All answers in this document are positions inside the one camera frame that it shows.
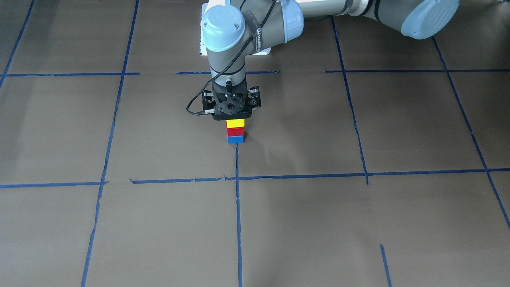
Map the white mount base plate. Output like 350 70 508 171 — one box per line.
198 2 272 56

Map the yellow wooden block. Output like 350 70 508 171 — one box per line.
226 119 245 129

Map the red wooden block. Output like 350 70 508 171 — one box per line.
227 127 245 138

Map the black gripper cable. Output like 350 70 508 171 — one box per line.
186 0 277 117

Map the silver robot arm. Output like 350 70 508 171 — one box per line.
200 0 460 87

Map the blue wooden block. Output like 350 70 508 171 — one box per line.
227 136 245 144

